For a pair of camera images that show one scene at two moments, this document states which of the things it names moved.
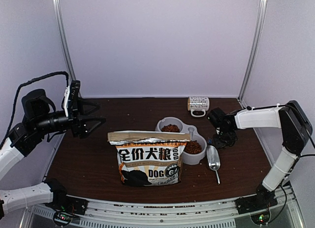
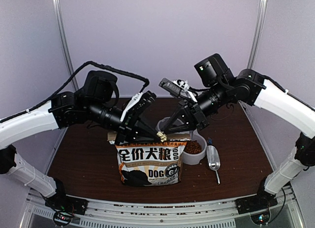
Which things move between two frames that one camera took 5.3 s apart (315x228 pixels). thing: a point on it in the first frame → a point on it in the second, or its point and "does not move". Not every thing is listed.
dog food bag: (149, 158) does not move
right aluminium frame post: (256, 45) does not move
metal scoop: (213, 159) does not move
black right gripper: (219, 145) → (192, 115)
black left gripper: (78, 126) → (130, 129)
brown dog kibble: (192, 147) does not move
